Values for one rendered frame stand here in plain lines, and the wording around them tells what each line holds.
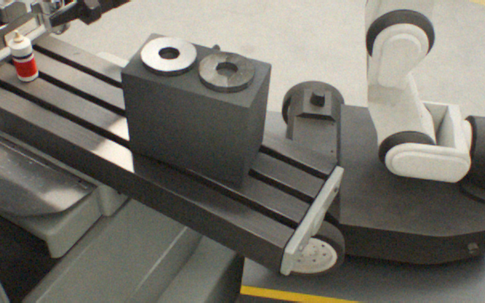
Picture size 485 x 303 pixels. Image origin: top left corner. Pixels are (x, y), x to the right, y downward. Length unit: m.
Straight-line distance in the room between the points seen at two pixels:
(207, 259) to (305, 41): 1.51
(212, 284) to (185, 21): 1.67
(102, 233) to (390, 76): 0.70
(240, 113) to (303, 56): 2.01
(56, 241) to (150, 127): 0.30
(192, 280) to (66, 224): 0.72
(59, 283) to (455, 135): 0.99
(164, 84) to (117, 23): 2.17
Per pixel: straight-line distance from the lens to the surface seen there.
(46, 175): 1.15
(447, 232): 1.55
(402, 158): 1.49
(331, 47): 2.98
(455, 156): 1.51
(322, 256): 1.52
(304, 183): 1.04
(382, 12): 1.27
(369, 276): 1.62
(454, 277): 1.69
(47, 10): 1.08
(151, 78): 0.93
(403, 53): 1.27
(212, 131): 0.95
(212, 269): 1.80
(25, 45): 1.21
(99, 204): 1.19
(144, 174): 1.04
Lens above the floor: 1.73
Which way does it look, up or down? 47 degrees down
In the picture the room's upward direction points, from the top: 5 degrees clockwise
